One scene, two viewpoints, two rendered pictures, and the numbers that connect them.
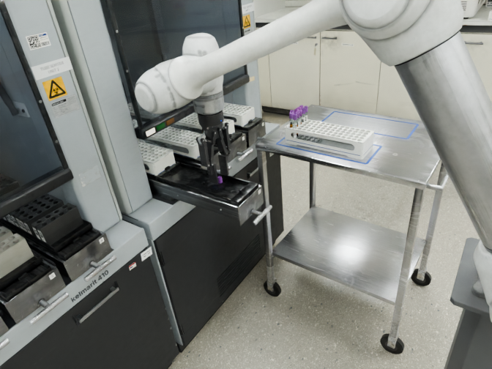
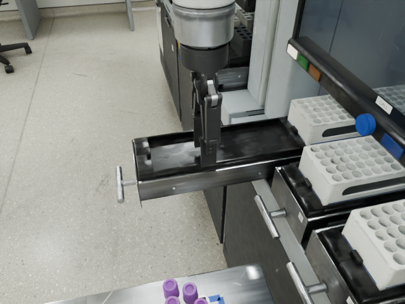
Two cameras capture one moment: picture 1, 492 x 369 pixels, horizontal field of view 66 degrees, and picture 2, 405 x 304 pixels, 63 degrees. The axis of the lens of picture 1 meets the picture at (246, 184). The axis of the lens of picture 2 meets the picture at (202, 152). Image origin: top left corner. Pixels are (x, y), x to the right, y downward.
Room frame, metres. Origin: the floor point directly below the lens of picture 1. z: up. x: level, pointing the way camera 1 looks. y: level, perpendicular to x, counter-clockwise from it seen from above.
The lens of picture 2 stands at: (1.37, -0.30, 1.25)
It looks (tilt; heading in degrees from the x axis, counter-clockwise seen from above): 41 degrees down; 129
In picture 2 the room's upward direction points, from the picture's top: straight up
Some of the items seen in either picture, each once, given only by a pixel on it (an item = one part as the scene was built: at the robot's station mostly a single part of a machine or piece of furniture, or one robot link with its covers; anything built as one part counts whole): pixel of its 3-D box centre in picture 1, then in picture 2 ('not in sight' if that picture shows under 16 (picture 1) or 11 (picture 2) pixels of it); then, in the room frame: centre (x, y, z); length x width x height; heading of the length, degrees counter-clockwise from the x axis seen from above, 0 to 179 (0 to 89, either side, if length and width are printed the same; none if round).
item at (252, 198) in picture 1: (175, 179); (279, 146); (1.15, 0.25, 0.78); 0.73 x 0.14 x 0.09; 53
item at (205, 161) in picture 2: (223, 165); (208, 150); (1.09, 0.07, 0.85); 0.03 x 0.01 x 0.07; 53
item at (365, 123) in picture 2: not in sight; (365, 124); (1.31, 0.13, 0.98); 0.03 x 0.01 x 0.03; 143
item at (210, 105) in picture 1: (208, 101); (204, 21); (1.06, 0.08, 1.08); 0.09 x 0.09 x 0.06
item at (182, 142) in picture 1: (173, 141); (384, 164); (1.35, 0.26, 0.83); 0.30 x 0.10 x 0.06; 53
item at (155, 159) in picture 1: (136, 156); (359, 114); (1.26, 0.39, 0.83); 0.30 x 0.10 x 0.06; 53
